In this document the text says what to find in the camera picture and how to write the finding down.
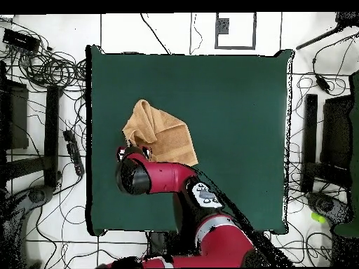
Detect orange terry towel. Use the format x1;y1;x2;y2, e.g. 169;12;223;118
122;99;199;167

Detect long black power strip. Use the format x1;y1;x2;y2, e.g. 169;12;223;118
62;129;86;177

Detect black stand base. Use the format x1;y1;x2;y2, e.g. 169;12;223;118
305;191;352;226
27;184;55;205

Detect black box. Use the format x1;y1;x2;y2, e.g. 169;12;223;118
320;94;355;170
0;79;29;150

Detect dark green table cloth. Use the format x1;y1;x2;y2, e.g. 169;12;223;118
85;44;294;236

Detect yellow-green ball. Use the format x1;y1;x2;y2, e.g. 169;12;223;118
311;212;328;224

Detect black power adapter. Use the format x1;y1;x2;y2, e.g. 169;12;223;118
314;73;332;95

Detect black pole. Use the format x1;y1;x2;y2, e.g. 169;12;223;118
295;12;359;51

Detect black frame bar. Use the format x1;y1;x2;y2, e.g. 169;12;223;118
43;84;62;189
300;93;318;193

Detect tangled black cables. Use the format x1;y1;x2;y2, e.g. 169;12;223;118
0;16;87;89

